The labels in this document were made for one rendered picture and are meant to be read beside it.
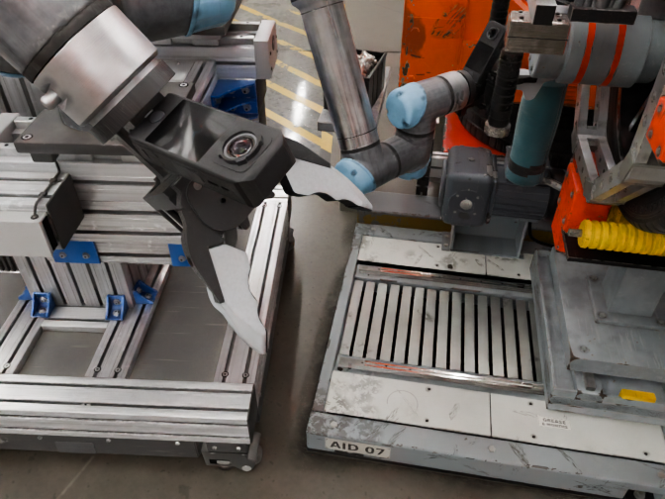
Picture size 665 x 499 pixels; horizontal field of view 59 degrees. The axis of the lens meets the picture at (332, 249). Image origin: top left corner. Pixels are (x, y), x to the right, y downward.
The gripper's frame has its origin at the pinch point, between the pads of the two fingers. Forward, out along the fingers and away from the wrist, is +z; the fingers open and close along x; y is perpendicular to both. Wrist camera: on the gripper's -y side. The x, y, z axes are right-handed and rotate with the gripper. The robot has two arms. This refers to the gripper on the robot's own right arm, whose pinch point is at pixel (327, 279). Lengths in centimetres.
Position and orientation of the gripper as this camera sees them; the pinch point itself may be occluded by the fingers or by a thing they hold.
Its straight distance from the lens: 47.1
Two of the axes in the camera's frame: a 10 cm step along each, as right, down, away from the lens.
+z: 6.4, 6.6, 4.0
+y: -5.2, -0.1, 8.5
